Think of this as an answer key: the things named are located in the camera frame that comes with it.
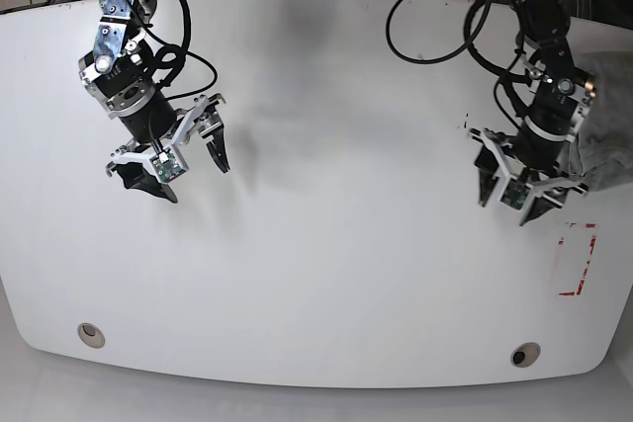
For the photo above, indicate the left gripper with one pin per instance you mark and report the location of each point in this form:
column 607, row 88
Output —
column 496, row 163

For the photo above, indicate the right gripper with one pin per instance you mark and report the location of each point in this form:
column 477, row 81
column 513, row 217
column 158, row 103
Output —
column 203, row 119

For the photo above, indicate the grey t-shirt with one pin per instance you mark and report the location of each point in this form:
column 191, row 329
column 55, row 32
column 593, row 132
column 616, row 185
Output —
column 602, row 151

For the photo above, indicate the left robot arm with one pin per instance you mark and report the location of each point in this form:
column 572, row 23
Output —
column 550, row 98

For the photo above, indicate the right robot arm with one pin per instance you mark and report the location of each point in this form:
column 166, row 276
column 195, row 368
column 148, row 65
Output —
column 128, row 79

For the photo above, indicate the red tape rectangle marking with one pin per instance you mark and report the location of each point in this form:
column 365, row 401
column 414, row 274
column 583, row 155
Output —
column 573, row 256

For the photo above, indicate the right table grommet hole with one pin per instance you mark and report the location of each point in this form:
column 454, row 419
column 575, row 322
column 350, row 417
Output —
column 525, row 355

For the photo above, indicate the table grommet hole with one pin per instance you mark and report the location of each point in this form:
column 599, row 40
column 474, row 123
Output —
column 91, row 336
column 525, row 355

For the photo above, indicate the left table grommet hole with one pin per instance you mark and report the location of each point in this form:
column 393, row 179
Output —
column 91, row 336

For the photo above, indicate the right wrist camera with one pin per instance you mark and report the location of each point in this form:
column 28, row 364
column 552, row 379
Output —
column 168, row 165

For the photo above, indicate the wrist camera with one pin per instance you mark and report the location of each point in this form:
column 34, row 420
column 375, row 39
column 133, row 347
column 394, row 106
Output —
column 516, row 194
column 168, row 165

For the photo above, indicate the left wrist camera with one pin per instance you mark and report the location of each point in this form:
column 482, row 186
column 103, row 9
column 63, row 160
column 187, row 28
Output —
column 516, row 194

